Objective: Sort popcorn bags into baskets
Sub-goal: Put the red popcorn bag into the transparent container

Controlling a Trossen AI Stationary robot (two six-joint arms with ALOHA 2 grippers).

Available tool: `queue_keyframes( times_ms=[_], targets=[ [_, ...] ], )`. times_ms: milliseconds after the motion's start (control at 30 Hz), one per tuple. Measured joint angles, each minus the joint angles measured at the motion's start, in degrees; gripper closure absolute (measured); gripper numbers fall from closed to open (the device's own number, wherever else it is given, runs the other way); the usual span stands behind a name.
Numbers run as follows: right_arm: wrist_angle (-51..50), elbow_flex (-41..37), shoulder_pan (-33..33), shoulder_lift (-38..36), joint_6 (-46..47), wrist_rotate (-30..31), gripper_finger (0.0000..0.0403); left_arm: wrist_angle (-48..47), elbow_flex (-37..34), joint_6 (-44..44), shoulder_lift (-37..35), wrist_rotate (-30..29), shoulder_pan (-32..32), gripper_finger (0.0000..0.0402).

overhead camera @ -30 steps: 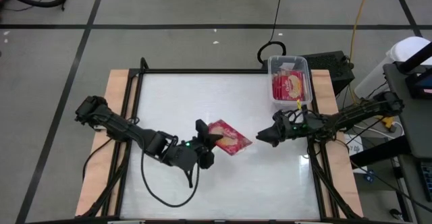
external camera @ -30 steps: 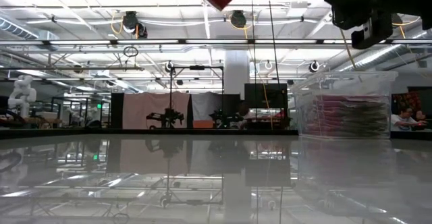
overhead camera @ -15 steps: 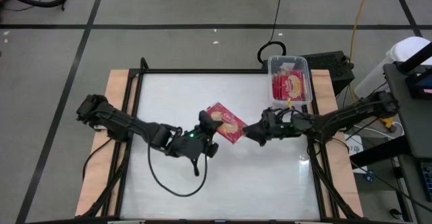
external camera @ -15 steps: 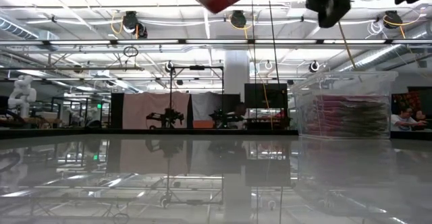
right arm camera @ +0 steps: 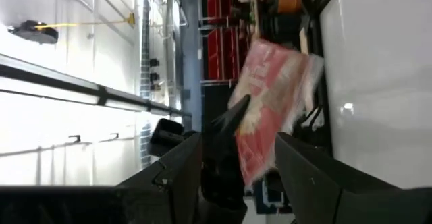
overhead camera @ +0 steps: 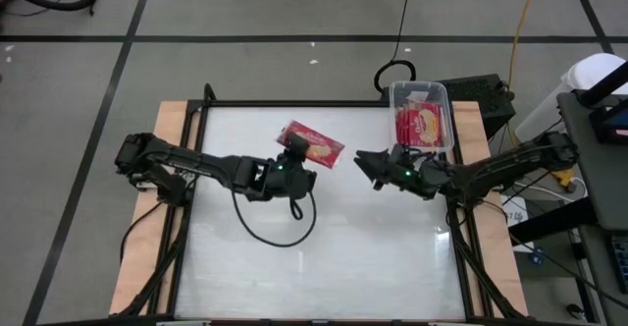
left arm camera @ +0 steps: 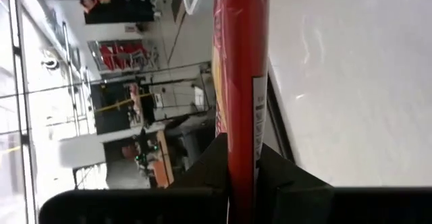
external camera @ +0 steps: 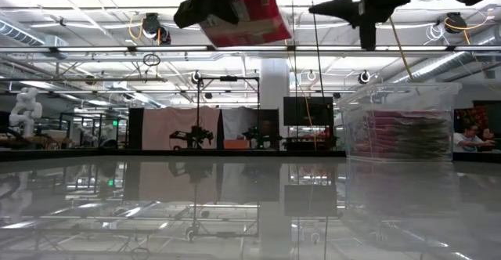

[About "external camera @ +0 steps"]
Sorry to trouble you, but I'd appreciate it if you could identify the black ceiling cable reel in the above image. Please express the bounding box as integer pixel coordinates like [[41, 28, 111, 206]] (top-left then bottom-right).
[[444, 11, 469, 34], [140, 12, 162, 38]]

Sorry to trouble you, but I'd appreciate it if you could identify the person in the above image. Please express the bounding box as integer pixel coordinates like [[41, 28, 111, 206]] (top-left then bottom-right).
[[452, 123, 495, 153], [480, 127, 498, 143]]

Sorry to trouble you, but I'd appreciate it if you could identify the white humanoid robot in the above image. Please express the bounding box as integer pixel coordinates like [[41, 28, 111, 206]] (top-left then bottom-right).
[[8, 86, 43, 138]]

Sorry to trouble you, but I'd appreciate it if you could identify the pink fabric backdrop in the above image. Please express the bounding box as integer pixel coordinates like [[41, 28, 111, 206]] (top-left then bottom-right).
[[142, 106, 222, 150]]

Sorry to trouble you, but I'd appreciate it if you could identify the yellow hanging cable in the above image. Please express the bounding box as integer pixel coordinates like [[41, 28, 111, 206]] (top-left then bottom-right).
[[387, 15, 415, 81]]

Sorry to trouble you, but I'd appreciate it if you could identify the clear plastic bin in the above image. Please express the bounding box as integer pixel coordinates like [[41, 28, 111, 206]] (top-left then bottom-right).
[[335, 81, 463, 163]]

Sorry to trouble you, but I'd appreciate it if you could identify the black wall monitor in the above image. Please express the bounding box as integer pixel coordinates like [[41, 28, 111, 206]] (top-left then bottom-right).
[[283, 96, 334, 127]]

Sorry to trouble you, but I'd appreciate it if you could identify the black camera stand frame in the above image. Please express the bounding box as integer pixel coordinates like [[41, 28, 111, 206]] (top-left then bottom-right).
[[195, 74, 261, 151]]

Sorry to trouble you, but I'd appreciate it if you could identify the black aluminium table frame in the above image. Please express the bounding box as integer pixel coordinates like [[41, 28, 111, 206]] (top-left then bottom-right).
[[0, 147, 501, 161]]

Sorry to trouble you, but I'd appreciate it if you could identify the orange box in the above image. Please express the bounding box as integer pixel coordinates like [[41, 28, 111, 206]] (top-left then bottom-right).
[[223, 139, 250, 150]]

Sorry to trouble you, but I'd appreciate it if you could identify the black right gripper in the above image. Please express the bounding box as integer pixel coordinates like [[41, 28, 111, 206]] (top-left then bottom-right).
[[308, 0, 396, 52]]

